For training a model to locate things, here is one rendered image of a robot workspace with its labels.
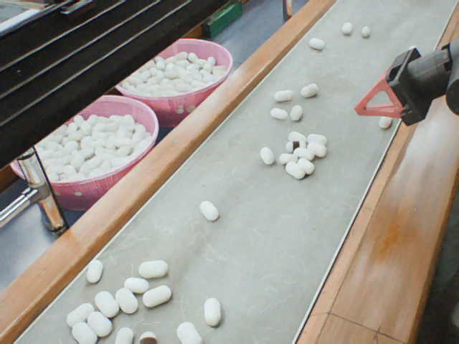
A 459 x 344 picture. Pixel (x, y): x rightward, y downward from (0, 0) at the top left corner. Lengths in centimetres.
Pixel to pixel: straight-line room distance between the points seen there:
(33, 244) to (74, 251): 18
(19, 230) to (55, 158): 14
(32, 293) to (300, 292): 34
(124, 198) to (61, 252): 12
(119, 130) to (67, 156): 11
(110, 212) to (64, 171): 18
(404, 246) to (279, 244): 16
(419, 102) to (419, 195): 15
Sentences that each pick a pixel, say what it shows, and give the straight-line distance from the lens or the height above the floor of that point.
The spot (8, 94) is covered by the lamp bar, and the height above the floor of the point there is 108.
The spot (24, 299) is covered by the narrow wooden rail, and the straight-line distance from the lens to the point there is 66.
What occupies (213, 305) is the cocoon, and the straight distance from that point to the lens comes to 59.
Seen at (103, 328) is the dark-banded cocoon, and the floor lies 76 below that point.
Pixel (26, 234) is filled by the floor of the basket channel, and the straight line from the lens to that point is 87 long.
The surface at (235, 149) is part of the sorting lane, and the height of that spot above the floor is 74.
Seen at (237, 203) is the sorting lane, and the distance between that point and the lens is 72.
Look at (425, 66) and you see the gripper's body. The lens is 64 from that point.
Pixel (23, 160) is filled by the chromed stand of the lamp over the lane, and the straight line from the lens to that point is 64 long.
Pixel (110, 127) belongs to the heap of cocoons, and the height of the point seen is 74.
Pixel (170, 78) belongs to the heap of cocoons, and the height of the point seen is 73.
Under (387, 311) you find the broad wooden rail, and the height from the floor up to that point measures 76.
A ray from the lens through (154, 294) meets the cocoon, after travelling 61.
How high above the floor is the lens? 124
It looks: 40 degrees down
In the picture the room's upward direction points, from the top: 5 degrees counter-clockwise
